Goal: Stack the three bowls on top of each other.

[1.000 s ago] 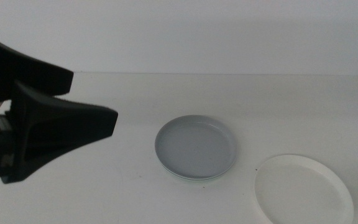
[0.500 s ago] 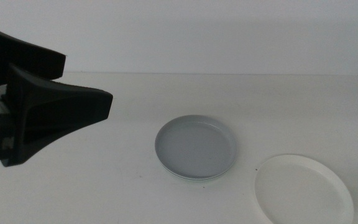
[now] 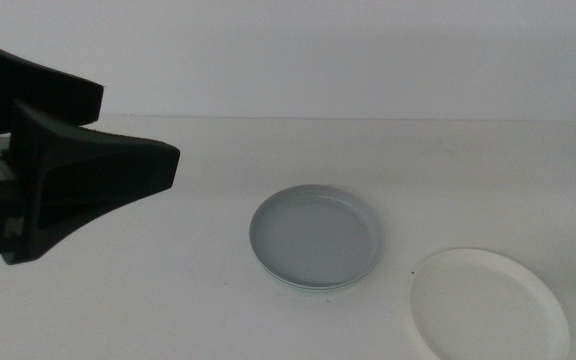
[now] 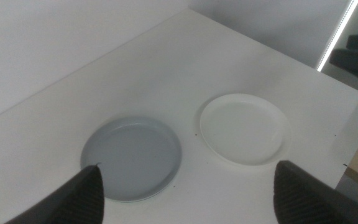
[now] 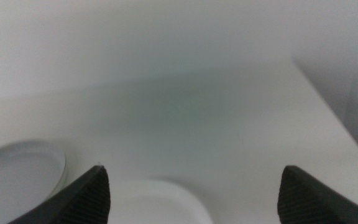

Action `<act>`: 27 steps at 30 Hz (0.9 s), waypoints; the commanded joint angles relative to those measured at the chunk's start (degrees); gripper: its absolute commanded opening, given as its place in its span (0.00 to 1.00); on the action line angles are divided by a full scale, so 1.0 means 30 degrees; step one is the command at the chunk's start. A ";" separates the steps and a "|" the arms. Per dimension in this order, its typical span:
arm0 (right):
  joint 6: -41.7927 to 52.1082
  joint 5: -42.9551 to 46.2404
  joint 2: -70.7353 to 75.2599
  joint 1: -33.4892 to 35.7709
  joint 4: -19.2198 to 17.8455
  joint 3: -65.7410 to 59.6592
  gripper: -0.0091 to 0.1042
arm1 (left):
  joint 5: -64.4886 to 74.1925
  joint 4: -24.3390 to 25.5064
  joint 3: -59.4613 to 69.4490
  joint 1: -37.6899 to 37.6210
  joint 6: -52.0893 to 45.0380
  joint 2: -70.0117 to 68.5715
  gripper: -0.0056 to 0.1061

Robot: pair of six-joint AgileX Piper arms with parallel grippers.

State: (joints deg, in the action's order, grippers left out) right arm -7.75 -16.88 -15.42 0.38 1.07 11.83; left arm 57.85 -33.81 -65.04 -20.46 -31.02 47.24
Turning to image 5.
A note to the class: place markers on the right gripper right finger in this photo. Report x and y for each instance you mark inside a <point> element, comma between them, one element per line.
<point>306,202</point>

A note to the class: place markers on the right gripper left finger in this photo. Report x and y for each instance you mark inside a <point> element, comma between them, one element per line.
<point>82,202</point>

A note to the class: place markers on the grey shallow bowl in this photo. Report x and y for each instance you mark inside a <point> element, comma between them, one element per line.
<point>17,177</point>

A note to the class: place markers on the white shallow bowl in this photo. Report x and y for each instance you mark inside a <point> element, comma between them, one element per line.
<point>157,205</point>

